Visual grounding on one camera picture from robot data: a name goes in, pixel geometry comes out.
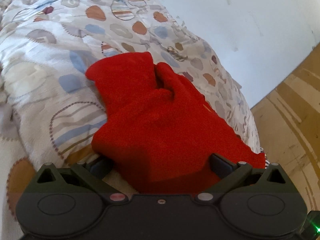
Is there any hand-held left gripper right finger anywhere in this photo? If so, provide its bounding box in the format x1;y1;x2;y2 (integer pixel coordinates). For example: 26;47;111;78
194;153;292;204

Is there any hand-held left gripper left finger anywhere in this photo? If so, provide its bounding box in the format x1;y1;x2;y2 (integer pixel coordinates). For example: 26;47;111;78
36;158;131;204

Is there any red knit sweater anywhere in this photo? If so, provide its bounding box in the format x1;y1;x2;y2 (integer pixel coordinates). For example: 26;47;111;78
85;51;266;195

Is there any striped bedsheet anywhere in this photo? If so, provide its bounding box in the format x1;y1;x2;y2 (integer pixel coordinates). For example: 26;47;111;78
260;147;271;169

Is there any plywood panel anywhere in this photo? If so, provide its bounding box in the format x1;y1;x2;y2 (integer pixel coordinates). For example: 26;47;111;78
250;45;320;230

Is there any patterned quilt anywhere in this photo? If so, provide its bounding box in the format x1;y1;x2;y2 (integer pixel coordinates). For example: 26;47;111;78
0;0;267;240

